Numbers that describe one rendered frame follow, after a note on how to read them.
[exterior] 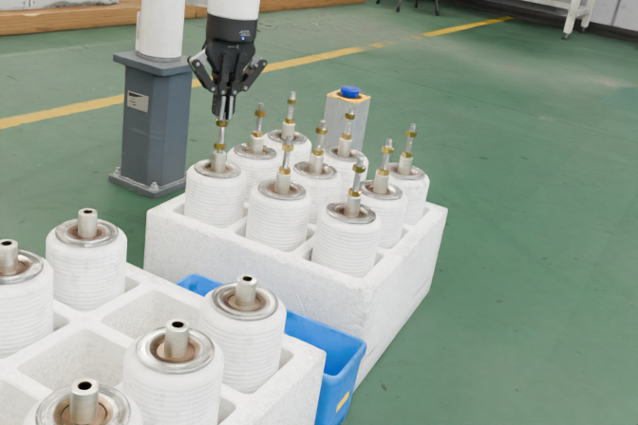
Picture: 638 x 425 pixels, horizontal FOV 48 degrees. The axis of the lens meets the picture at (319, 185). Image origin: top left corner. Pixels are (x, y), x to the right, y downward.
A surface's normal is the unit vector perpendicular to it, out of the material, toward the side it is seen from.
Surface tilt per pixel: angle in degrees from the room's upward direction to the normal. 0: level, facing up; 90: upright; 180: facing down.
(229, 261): 90
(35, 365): 90
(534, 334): 0
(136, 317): 90
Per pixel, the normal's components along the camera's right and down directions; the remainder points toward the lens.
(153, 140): 0.25, 0.40
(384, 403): 0.14, -0.92
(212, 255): -0.43, 0.28
